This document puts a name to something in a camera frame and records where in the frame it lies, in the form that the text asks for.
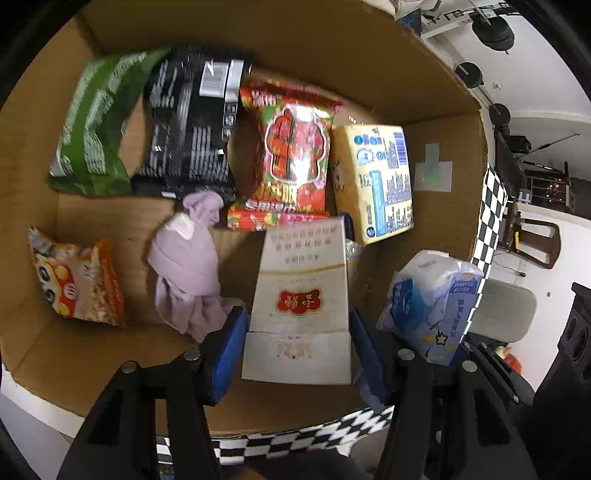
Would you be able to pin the dark metal rack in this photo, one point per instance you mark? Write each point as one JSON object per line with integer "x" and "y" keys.
{"x": 545, "y": 184}

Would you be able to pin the small barbell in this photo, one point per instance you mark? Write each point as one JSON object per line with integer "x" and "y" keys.
{"x": 468, "y": 74}

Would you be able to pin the red plastic bag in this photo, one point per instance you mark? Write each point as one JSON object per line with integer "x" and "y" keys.
{"x": 512, "y": 362}

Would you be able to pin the black packet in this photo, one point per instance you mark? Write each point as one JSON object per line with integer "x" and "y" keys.
{"x": 184, "y": 124}

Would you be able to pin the white flip-lid box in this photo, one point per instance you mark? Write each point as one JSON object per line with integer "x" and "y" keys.
{"x": 300, "y": 295}

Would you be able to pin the purple cloth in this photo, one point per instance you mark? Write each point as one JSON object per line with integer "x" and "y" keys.
{"x": 184, "y": 267}

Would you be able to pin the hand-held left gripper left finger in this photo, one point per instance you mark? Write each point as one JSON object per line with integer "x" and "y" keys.
{"x": 228, "y": 355}

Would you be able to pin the green packet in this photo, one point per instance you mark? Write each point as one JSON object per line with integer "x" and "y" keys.
{"x": 92, "y": 124}

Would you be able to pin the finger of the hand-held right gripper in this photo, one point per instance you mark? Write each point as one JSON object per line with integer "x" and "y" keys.
{"x": 505, "y": 376}

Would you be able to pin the light blue tissue pack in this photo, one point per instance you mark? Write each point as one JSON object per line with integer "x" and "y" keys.
{"x": 429, "y": 300}

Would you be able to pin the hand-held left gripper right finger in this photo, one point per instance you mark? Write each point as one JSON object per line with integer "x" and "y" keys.
{"x": 367, "y": 360}

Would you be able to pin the white barbell rack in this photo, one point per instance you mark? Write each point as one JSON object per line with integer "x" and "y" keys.
{"x": 443, "y": 23}

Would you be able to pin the barbell with black plates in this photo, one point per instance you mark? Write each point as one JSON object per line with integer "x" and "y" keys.
{"x": 494, "y": 27}

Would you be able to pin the yellow tissue pack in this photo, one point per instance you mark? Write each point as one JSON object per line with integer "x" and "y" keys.
{"x": 374, "y": 180}

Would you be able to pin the red snack packet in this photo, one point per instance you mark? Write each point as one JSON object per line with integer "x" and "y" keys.
{"x": 291, "y": 152}

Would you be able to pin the brown wooden chair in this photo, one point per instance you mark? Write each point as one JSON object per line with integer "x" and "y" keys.
{"x": 540, "y": 240}

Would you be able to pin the black white checkered table cover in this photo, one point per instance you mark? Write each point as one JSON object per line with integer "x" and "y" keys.
{"x": 286, "y": 441}

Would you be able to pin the cardboard box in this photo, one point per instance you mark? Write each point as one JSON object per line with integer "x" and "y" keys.
{"x": 323, "y": 60}

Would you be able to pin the orange panda snack packet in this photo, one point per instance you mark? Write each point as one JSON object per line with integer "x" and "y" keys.
{"x": 74, "y": 281}

